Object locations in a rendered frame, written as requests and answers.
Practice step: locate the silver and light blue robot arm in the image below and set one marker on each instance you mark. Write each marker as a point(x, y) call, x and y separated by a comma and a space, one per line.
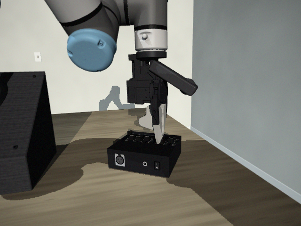
point(93, 34)

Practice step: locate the black lighting desk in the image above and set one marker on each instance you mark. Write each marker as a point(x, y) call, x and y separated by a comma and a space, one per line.
point(139, 152)

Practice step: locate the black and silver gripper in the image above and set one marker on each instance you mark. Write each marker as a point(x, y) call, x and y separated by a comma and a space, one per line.
point(147, 87)

